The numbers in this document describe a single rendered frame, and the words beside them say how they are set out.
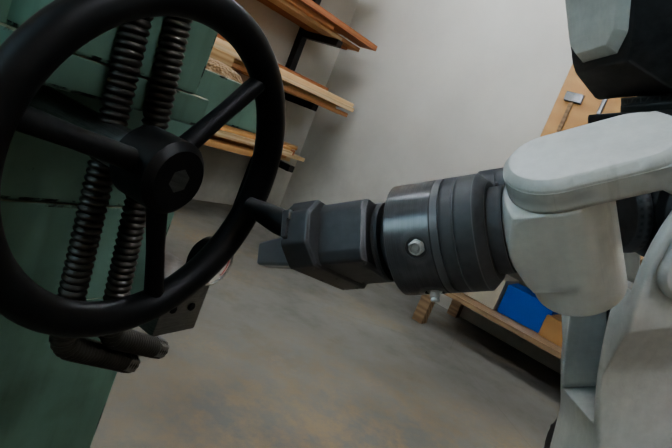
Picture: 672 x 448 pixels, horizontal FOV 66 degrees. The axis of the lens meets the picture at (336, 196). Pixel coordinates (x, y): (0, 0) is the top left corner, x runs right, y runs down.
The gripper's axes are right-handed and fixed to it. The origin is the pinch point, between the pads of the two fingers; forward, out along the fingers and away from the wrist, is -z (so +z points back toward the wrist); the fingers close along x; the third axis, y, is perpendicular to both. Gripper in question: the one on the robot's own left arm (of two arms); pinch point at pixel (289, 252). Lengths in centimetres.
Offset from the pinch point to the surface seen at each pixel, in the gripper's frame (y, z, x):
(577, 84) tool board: 183, 21, 282
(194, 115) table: 14.0, -9.8, -4.6
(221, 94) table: 24.3, -16.6, 5.8
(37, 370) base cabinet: -10.5, -35.4, 1.9
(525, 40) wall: 224, -7, 279
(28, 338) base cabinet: -7.3, -33.1, -1.6
